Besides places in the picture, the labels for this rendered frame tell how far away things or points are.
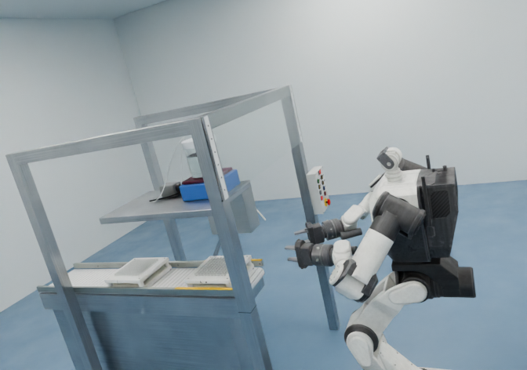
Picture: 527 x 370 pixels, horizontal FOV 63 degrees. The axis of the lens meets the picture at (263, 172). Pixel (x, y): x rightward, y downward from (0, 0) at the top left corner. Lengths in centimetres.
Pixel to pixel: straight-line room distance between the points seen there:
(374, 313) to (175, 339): 104
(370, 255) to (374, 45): 395
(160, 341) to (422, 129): 378
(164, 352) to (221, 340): 39
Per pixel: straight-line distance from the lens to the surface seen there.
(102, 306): 254
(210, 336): 226
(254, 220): 208
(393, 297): 181
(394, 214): 145
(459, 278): 179
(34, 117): 559
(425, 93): 516
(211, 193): 173
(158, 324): 242
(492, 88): 515
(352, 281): 147
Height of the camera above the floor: 174
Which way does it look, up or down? 13 degrees down
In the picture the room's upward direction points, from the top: 13 degrees counter-clockwise
